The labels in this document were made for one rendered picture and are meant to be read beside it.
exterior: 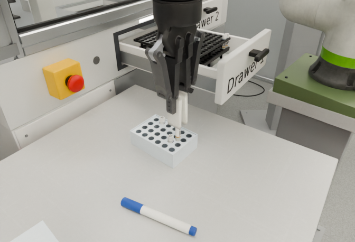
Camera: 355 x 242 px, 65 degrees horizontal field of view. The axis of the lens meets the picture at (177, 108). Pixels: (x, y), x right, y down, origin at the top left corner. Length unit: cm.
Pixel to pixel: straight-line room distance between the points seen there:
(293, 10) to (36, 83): 70
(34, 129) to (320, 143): 79
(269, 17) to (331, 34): 164
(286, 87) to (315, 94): 8
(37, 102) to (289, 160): 57
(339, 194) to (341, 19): 110
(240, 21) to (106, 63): 193
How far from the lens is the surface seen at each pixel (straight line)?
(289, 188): 58
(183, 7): 41
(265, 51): 74
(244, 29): 260
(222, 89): 64
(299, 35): 169
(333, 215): 163
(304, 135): 95
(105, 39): 79
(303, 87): 84
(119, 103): 79
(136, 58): 79
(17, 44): 66
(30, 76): 68
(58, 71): 66
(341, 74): 89
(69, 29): 71
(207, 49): 76
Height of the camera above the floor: 117
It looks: 33 degrees down
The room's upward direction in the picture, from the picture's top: straight up
